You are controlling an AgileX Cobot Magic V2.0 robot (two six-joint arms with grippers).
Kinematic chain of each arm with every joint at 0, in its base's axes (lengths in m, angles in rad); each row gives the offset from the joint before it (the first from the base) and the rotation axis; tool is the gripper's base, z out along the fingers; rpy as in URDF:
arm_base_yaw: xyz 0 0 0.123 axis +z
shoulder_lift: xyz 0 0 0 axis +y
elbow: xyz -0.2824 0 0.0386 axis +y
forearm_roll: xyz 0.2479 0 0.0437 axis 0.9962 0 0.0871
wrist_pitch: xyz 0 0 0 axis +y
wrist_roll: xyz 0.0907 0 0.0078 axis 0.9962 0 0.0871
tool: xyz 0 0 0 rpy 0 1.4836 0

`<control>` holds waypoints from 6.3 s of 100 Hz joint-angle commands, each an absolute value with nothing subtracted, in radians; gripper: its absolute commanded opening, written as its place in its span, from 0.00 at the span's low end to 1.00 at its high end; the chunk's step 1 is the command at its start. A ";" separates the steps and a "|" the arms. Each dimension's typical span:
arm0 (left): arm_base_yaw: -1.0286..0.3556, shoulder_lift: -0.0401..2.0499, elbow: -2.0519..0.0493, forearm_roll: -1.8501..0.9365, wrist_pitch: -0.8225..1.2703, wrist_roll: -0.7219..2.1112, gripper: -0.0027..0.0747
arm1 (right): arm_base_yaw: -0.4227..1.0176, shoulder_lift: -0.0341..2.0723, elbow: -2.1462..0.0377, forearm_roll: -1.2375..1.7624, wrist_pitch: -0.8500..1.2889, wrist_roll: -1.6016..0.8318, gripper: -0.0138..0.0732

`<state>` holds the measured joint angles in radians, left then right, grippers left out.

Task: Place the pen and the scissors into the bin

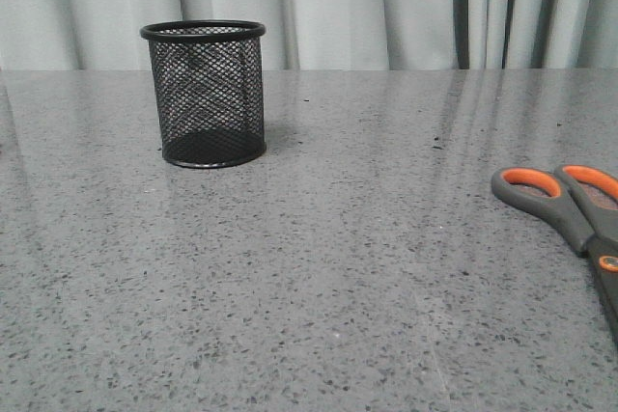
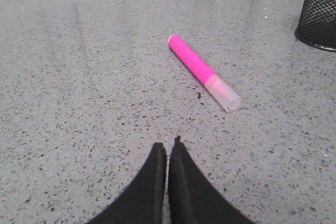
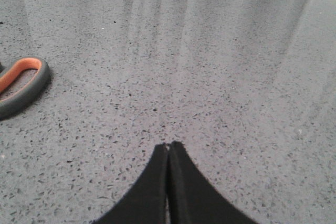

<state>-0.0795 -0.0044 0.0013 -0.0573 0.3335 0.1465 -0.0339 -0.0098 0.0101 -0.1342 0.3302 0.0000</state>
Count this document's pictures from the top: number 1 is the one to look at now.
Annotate grey orange scissors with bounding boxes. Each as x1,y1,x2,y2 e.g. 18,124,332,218
491,165,617,337

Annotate black mesh pen holder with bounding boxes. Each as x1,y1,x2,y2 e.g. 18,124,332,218
140,19,266,169

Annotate grey curtain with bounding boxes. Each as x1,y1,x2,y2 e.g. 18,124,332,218
1,0,617,70

